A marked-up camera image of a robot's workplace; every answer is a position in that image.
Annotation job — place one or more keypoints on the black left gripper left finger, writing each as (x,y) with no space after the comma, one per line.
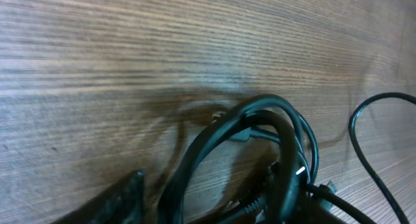
(122,203)

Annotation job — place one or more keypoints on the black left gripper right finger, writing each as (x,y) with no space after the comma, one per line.
(307,203)

